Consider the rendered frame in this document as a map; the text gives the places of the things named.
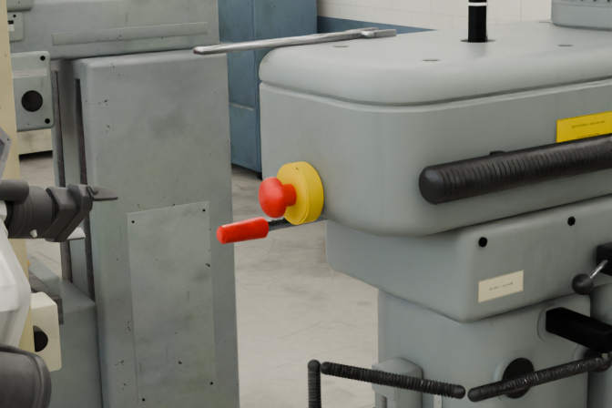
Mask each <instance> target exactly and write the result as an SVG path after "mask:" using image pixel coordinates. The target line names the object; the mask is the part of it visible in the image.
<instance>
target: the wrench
mask: <svg viewBox="0 0 612 408"><path fill-rule="evenodd" d="M389 36H396V30H395V29H385V30H378V27H368V28H359V29H353V30H346V31H345V32H338V33H329V34H314V35H311V36H295V37H285V38H276V39H268V40H259V41H249V42H241V43H232V44H223V45H214V46H198V47H194V48H193V53H194V54H196V55H202V56H207V55H216V54H224V53H233V52H241V51H250V50H258V49H266V48H274V47H284V46H299V45H308V44H316V43H324V42H332V41H342V40H350V39H358V38H365V39H370V38H381V37H389Z"/></svg>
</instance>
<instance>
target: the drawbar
mask: <svg viewBox="0 0 612 408"><path fill-rule="evenodd" d="M468 3H487V0H468ZM487 42H488V33H487V35H486V5H469V6H468V43H487Z"/></svg>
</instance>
